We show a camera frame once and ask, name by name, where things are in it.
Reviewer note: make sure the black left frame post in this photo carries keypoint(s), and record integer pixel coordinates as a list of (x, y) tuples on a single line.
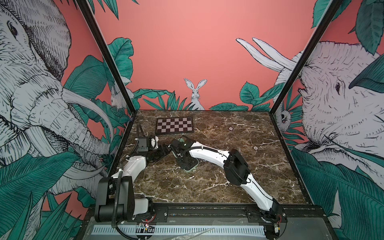
[(97, 34)]

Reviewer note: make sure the black right frame post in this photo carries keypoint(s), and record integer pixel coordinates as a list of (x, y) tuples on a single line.
[(326, 19)]

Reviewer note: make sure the maroon checkered chess board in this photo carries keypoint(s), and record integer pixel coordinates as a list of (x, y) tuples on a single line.
[(178, 125)]

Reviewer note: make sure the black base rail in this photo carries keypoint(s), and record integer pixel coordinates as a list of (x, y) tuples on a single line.
[(163, 212)]

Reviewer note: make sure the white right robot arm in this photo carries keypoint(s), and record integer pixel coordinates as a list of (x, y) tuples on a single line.
[(236, 170)]

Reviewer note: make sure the white slotted cable duct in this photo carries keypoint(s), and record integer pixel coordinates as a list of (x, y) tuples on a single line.
[(167, 230)]

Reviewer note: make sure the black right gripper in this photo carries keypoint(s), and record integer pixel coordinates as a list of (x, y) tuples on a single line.
[(184, 166)]

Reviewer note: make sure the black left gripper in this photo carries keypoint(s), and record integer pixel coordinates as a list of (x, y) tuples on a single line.
[(163, 151)]

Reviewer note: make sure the black frame post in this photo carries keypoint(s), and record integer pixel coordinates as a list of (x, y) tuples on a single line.
[(97, 34), (326, 19)]

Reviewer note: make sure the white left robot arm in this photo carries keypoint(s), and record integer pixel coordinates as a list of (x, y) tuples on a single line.
[(116, 200)]

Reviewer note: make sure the green nail clipper case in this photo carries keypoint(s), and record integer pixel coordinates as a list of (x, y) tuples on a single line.
[(186, 161)]

